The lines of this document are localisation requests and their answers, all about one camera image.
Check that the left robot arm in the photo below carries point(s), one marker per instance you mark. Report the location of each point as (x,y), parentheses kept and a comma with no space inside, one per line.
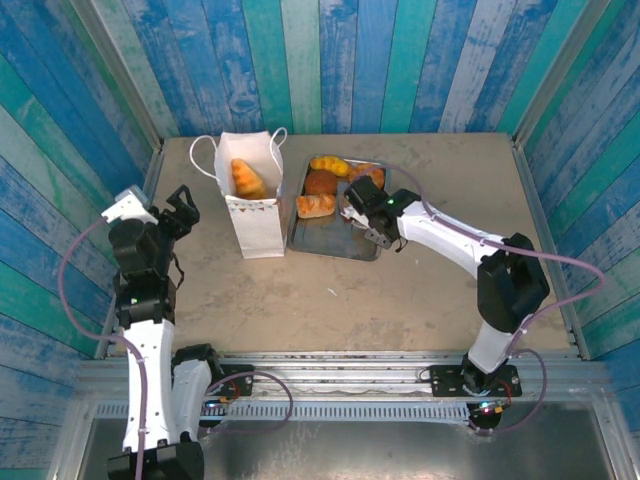
(156,370)

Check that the shiny metal sheet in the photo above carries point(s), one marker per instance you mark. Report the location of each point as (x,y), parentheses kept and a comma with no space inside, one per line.
(350,450)

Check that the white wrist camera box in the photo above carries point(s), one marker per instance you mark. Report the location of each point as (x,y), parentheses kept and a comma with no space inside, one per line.
(125,205)
(360,216)

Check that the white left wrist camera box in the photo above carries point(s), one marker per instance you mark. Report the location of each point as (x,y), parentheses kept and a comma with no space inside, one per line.
(125,205)

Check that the twisted glazed bread roll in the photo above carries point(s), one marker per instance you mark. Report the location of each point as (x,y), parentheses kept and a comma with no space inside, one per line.
(315,205)

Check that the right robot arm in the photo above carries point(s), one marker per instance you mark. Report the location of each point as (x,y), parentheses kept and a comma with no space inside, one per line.
(510,285)

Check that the aluminium mounting rail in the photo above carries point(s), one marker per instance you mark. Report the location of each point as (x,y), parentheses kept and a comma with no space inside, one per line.
(340,372)

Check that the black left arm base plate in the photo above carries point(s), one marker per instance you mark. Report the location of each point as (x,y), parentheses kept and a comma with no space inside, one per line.
(240,382)

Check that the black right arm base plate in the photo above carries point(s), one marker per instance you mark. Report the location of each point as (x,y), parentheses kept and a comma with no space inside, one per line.
(445,381)

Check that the yellow orange-spotted bread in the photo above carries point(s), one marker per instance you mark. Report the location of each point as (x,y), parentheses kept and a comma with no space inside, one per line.
(330,165)

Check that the white paper bag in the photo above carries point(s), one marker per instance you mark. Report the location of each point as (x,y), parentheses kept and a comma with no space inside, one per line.
(257,230)

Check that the golden croissant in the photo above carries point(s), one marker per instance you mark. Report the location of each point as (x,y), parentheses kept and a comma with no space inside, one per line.
(245,180)

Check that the metal baking tray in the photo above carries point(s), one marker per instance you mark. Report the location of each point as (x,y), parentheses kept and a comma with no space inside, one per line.
(325,237)

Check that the metal corner post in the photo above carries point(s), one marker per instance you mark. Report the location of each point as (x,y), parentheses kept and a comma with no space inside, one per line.
(555,70)
(120,70)

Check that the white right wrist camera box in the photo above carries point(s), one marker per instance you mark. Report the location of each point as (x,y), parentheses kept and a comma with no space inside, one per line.
(360,216)

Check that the round dark brown bun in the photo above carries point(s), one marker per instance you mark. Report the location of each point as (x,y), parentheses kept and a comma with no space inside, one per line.
(320,182)

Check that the small black connector board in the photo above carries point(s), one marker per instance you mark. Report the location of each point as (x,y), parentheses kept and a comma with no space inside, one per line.
(215,404)
(487,415)

